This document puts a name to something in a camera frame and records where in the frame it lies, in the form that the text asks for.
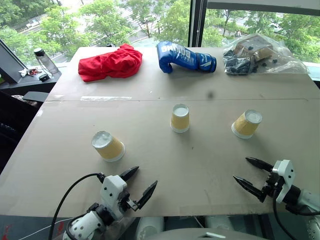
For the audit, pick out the red crumpled cloth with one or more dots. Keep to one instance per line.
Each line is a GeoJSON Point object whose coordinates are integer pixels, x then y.
{"type": "Point", "coordinates": [110, 63]}

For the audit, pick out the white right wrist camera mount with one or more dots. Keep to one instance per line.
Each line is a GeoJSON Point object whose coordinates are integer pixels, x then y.
{"type": "Point", "coordinates": [286, 175]}

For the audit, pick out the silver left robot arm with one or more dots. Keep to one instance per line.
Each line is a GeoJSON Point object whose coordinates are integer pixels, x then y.
{"type": "Point", "coordinates": [85, 225]}

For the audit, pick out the clear water bottle black lid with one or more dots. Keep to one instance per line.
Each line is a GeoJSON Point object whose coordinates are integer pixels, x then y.
{"type": "Point", "coordinates": [46, 61]}

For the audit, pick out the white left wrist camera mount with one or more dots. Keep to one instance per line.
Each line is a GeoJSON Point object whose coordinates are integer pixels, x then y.
{"type": "Point", "coordinates": [112, 190]}

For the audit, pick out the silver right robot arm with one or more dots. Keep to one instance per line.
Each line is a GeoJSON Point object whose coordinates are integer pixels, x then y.
{"type": "Point", "coordinates": [310, 197]}

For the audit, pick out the clear plastic bag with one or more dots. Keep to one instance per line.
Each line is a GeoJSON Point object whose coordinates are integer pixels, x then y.
{"type": "Point", "coordinates": [280, 62]}

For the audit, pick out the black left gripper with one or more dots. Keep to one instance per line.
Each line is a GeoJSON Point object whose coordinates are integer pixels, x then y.
{"type": "Point", "coordinates": [125, 200]}

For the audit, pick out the red and white keys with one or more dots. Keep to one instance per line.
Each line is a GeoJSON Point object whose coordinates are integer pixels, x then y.
{"type": "Point", "coordinates": [30, 72]}

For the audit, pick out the blue boxing glove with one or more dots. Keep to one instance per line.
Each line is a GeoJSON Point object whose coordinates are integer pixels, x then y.
{"type": "Point", "coordinates": [182, 58]}

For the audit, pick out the black window frame post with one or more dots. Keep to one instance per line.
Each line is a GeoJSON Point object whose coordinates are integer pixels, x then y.
{"type": "Point", "coordinates": [197, 22]}

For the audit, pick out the yellow ribbed paper cup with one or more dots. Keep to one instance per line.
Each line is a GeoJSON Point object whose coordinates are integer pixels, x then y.
{"type": "Point", "coordinates": [110, 147]}
{"type": "Point", "coordinates": [180, 121]}
{"type": "Point", "coordinates": [246, 126]}

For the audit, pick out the small black round object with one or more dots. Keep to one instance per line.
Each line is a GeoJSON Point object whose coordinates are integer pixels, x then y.
{"type": "Point", "coordinates": [44, 77]}

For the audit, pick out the dark flat pad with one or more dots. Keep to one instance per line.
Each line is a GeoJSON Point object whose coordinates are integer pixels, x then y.
{"type": "Point", "coordinates": [35, 96]}

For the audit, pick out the black side desk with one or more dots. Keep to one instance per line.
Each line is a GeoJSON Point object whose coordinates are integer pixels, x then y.
{"type": "Point", "coordinates": [25, 86]}

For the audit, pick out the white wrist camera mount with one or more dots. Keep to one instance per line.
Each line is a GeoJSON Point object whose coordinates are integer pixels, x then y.
{"type": "Point", "coordinates": [286, 175]}
{"type": "Point", "coordinates": [112, 190]}

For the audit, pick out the clear tape strip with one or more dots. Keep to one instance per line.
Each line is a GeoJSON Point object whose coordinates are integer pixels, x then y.
{"type": "Point", "coordinates": [106, 98]}

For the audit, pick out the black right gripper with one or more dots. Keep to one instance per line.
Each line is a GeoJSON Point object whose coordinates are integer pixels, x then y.
{"type": "Point", "coordinates": [272, 183]}

